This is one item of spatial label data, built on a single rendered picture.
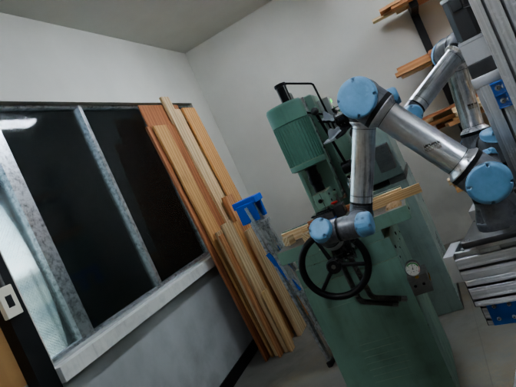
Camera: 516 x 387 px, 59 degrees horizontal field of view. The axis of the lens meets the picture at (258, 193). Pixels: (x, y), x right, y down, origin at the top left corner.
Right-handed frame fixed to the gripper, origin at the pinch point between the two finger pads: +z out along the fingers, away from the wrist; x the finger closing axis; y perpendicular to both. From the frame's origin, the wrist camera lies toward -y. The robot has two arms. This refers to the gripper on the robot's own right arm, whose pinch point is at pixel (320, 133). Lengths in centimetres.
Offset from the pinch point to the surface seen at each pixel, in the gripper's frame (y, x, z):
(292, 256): -28, 35, 32
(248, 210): -60, -33, 70
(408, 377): -77, 81, 7
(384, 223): -28.2, 35.5, -10.2
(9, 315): 30, 57, 134
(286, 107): 11.3, -12.4, 9.3
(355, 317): -53, 59, 17
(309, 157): -6.7, 3.7, 9.4
